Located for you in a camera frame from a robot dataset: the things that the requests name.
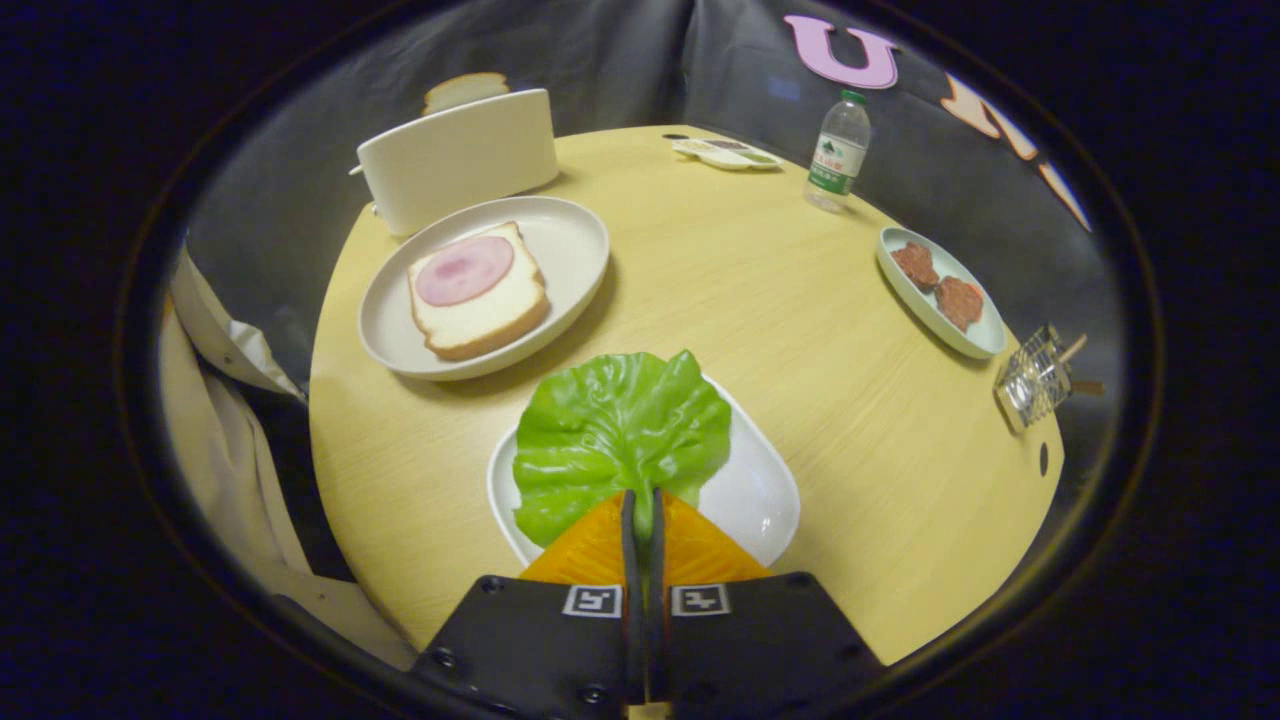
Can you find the black backdrop cloth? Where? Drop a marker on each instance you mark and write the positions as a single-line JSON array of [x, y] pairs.
[[600, 60]]

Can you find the plain bread slice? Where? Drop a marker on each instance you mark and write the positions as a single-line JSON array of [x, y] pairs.
[[465, 90]]

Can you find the grey round plate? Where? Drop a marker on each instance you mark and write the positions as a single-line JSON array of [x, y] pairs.
[[570, 250]]

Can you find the pink ham slice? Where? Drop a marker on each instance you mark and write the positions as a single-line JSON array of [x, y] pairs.
[[465, 270]]

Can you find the green lettuce leaf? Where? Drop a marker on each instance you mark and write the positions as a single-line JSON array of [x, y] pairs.
[[620, 430]]

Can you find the clear plastic water bottle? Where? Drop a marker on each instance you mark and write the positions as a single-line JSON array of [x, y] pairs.
[[838, 160]]

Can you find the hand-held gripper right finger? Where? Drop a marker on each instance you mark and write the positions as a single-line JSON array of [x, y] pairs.
[[760, 640]]

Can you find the light blue round plate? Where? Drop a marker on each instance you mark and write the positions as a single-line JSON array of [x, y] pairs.
[[930, 315]]

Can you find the brown meat piece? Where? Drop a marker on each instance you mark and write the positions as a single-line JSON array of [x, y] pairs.
[[915, 266], [959, 302]]

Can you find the white rectangular plate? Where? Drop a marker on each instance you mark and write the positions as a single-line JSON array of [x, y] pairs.
[[755, 490]]

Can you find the clear glass cup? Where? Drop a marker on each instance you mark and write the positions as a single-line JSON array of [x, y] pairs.
[[1030, 385]]

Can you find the thick bread slice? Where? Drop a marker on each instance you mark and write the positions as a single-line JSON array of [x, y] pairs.
[[490, 320]]

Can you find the white toaster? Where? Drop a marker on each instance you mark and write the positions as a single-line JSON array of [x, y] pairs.
[[460, 160]]

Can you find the white divided seasoning tray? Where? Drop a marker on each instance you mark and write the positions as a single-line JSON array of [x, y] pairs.
[[725, 155]]

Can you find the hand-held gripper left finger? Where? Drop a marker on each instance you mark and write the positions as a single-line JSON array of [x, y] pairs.
[[540, 640]]

